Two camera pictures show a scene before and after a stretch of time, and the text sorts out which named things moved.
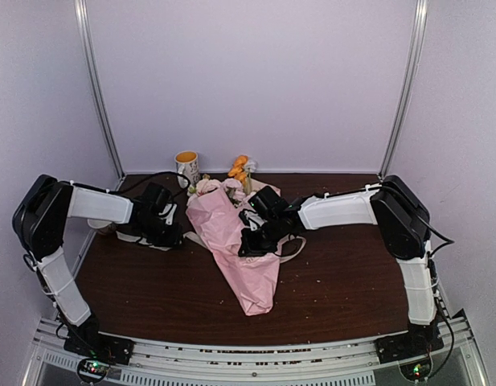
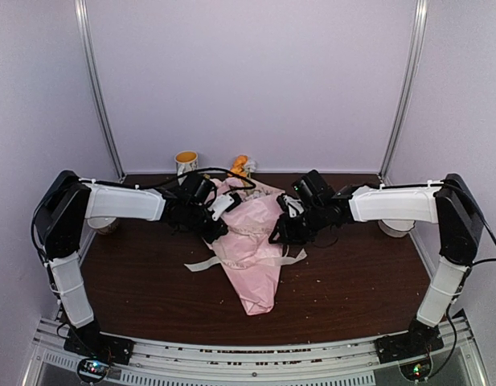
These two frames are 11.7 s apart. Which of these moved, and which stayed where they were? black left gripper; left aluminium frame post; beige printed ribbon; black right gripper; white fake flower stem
Moved: beige printed ribbon; black right gripper; black left gripper
Stayed: white fake flower stem; left aluminium frame post
